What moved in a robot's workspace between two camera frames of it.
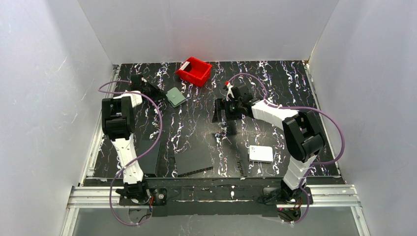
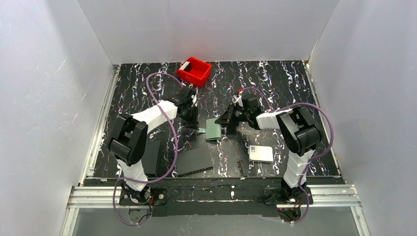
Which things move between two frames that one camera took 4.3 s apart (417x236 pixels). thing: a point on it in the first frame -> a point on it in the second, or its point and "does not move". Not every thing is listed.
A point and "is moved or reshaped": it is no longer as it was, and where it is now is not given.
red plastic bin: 195,71 does not move
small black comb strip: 239,166 does not move
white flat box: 260,154 does not move
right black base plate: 273,196 does not move
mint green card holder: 175,97 is moved or reshaped
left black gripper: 151,88 -> 190,118
